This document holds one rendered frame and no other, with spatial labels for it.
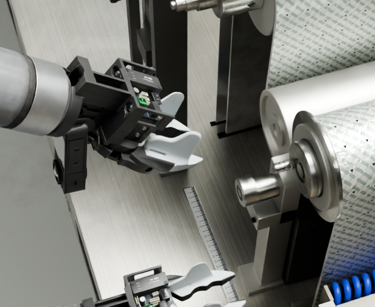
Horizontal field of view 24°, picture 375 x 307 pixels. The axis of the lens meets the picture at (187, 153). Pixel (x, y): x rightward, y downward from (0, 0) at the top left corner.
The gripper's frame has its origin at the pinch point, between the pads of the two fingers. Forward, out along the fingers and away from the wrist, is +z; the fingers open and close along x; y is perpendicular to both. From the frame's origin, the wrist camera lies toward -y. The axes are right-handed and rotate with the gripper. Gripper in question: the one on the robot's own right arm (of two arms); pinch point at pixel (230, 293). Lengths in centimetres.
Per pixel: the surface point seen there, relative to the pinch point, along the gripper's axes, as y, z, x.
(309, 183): 17.3, 11.0, 3.3
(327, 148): 22.9, 13.0, 4.1
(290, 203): 6.5, 11.1, 7.1
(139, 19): 6.1, 1.4, 47.3
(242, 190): 10.6, 4.5, 8.9
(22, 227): -109, -27, 87
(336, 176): 21.2, 13.1, 1.0
